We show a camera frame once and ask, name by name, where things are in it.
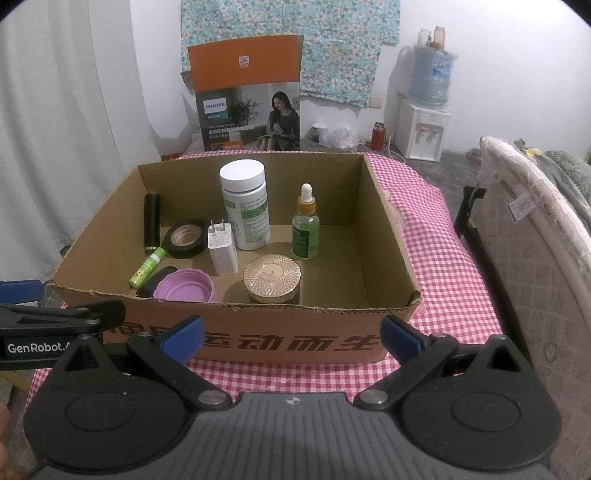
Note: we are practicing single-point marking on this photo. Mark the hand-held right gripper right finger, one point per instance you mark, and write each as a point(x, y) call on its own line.
point(400, 341)

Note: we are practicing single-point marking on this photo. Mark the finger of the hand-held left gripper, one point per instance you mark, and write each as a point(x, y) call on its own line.
point(21, 291)
point(60, 316)

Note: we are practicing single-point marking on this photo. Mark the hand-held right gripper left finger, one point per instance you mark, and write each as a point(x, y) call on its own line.
point(184, 339)

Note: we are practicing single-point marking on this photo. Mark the purple plastic bowl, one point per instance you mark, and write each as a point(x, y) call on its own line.
point(184, 287)

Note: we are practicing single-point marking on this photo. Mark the black electrical tape roll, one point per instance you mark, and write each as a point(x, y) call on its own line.
point(171, 248)

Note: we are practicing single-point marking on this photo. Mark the white wall charger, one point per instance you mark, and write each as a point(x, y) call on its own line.
point(222, 254)

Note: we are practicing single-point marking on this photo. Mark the brown cardboard box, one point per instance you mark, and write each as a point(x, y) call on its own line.
point(337, 258)

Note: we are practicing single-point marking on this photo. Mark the green glass dropper bottle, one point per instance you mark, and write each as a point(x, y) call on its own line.
point(304, 235)

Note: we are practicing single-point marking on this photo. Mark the white supplement bottle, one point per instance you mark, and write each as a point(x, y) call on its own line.
point(244, 203)

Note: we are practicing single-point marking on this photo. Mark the black oval object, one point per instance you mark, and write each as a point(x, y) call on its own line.
point(159, 277)

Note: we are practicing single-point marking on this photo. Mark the green lip balm stick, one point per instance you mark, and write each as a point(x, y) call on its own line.
point(145, 271)

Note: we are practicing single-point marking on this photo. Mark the pink checkered tablecloth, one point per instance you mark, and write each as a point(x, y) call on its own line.
point(438, 258)

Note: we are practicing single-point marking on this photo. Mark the black cylinder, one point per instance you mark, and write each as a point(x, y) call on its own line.
point(152, 221)

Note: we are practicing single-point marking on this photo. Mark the quilted mattress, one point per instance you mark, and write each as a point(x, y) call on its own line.
point(545, 277)

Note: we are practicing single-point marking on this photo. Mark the white curtain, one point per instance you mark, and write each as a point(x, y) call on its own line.
point(69, 138)

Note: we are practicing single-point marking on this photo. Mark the red thermos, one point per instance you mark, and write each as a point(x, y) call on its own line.
point(377, 137)

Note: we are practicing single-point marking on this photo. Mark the white water dispenser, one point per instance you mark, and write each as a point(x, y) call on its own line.
point(415, 134)

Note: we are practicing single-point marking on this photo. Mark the clear plastic bag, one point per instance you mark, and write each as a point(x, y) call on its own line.
point(344, 137)

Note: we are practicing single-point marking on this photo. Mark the white plastic container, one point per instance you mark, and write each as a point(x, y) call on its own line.
point(320, 134)

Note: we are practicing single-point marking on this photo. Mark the grey green blanket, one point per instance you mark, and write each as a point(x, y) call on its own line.
point(568, 170)

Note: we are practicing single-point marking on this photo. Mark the orange printed appliance box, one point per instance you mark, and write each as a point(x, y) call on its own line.
point(244, 60)

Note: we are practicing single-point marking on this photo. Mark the small clear bottle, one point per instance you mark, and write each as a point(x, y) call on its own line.
point(424, 38)

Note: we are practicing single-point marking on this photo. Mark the small tan bottle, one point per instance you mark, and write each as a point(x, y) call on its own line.
point(439, 37)

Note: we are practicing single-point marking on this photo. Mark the black metal frame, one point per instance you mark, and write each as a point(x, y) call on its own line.
point(466, 212)

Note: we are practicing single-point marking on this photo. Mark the white wall socket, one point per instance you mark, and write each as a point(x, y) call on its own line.
point(376, 102)

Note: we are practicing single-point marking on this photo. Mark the floral wall cloth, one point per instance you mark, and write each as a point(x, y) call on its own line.
point(332, 46)

